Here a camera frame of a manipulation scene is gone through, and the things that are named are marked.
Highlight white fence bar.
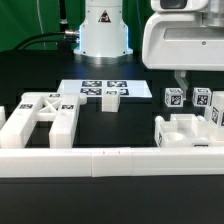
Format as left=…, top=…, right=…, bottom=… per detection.
left=0, top=106, right=6, bottom=130
left=0, top=147, right=224, bottom=178

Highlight black cables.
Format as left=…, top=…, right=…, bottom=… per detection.
left=13, top=29, right=81, bottom=52

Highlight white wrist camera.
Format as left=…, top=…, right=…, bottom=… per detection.
left=151, top=0, right=209, bottom=12

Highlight white tagged cube right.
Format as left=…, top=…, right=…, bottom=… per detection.
left=192, top=87, right=212, bottom=107

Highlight white chair back frame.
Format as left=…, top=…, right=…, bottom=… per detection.
left=0, top=92, right=87, bottom=149

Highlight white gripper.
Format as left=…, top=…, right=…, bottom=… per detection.
left=142, top=13, right=224, bottom=99

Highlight white chair seat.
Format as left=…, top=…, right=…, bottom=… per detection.
left=154, top=114, right=224, bottom=148

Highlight white front fence bar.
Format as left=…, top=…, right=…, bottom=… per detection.
left=0, top=147, right=224, bottom=178

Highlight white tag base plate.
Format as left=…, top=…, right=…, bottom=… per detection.
left=57, top=79, right=152, bottom=98

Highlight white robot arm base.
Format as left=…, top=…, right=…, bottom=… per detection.
left=74, top=0, right=133, bottom=65

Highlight white left fence bar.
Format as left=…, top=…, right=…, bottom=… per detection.
left=0, top=106, right=6, bottom=130

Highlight white tagged cube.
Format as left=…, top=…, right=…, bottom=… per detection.
left=192, top=87, right=212, bottom=107
left=165, top=88, right=183, bottom=107

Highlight white tagged cube left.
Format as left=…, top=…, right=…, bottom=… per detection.
left=165, top=88, right=183, bottom=107

